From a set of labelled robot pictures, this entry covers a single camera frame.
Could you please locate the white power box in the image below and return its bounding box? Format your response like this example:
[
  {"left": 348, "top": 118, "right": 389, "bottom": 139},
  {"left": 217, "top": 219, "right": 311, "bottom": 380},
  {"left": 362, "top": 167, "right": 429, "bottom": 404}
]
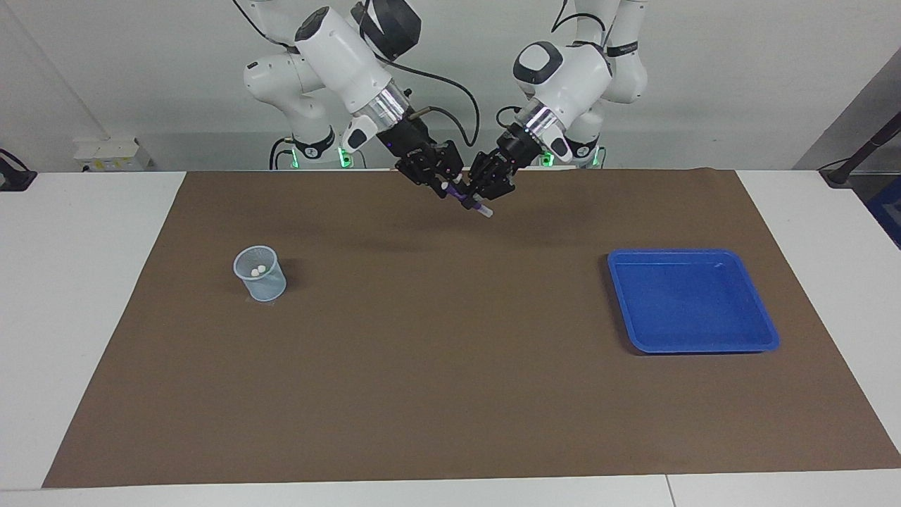
[{"left": 74, "top": 137, "right": 152, "bottom": 173}]

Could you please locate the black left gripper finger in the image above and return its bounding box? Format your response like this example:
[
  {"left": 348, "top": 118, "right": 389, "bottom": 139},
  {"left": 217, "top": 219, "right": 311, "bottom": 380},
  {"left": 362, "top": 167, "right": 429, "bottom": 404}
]
[
  {"left": 467, "top": 150, "right": 500, "bottom": 196},
  {"left": 484, "top": 169, "right": 517, "bottom": 206}
]

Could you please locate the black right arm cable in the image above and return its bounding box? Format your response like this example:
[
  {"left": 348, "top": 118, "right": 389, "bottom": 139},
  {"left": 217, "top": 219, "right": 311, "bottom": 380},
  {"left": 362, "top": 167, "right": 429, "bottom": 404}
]
[{"left": 232, "top": 0, "right": 481, "bottom": 149}]

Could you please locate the brown table mat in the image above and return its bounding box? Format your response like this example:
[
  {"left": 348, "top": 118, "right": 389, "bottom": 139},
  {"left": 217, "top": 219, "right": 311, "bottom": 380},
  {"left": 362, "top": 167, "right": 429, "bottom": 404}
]
[{"left": 42, "top": 168, "right": 901, "bottom": 489}]

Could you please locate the light blue mesh pen cup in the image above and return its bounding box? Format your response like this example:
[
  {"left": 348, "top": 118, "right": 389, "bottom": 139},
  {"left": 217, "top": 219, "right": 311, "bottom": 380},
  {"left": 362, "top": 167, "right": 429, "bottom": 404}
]
[{"left": 233, "top": 245, "right": 287, "bottom": 303}]

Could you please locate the blue plastic tray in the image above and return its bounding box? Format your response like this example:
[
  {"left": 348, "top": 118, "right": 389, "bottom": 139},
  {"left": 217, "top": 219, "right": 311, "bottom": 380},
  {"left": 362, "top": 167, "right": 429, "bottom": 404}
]
[{"left": 607, "top": 248, "right": 781, "bottom": 354}]

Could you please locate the black stand with pole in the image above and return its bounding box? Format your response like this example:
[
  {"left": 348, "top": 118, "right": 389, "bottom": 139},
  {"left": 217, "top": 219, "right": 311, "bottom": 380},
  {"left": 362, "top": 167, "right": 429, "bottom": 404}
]
[{"left": 819, "top": 111, "right": 901, "bottom": 189}]

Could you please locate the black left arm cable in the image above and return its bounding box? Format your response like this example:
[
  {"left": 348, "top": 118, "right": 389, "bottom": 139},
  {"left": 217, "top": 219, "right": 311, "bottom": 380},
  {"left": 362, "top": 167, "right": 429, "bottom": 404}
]
[{"left": 495, "top": 0, "right": 613, "bottom": 129}]

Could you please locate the black table clamp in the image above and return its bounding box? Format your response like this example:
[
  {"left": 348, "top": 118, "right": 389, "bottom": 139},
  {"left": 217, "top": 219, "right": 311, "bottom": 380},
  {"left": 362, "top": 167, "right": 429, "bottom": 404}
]
[{"left": 0, "top": 148, "right": 38, "bottom": 192}]

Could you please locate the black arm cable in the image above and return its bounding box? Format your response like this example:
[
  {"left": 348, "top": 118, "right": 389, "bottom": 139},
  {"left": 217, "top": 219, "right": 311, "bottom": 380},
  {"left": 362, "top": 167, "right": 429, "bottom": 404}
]
[
  {"left": 495, "top": 0, "right": 613, "bottom": 129},
  {"left": 232, "top": 0, "right": 481, "bottom": 149}
]

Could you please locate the purple marker pen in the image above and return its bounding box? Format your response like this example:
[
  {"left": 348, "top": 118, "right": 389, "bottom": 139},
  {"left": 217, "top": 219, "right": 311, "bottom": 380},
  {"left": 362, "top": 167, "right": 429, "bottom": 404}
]
[{"left": 442, "top": 180, "right": 495, "bottom": 219}]

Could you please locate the blue crate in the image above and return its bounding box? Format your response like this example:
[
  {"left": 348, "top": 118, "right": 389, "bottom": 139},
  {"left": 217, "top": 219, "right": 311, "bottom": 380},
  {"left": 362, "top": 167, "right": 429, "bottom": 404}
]
[{"left": 864, "top": 176, "right": 901, "bottom": 251}]

